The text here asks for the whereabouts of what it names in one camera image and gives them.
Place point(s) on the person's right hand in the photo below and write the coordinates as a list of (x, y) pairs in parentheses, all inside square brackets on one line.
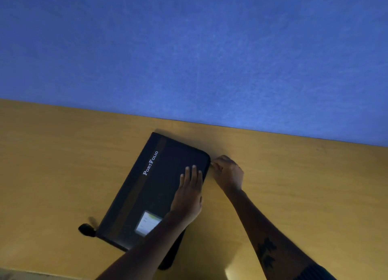
[(230, 175)]

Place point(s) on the person's left hand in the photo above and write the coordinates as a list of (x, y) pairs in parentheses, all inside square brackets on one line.
[(187, 199)]

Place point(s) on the person's left middle finger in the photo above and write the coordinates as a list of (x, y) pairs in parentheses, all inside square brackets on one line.
[(194, 177)]

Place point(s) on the person's left little finger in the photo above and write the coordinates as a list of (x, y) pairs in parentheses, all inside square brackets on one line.
[(182, 182)]

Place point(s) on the person's right fingers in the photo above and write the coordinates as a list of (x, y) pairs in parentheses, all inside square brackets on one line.
[(217, 165)]

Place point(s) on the black zip portfolio folder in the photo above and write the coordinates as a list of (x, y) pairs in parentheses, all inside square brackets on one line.
[(145, 185)]

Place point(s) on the person's right forearm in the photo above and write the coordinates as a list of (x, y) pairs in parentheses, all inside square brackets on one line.
[(260, 234)]

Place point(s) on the person's left forearm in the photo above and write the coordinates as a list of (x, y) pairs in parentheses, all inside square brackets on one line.
[(142, 252)]

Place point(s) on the white label card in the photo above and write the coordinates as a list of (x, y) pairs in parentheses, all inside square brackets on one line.
[(147, 223)]

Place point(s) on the dark ribbed sleeve cuff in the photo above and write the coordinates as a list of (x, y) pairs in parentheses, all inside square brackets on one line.
[(318, 273)]

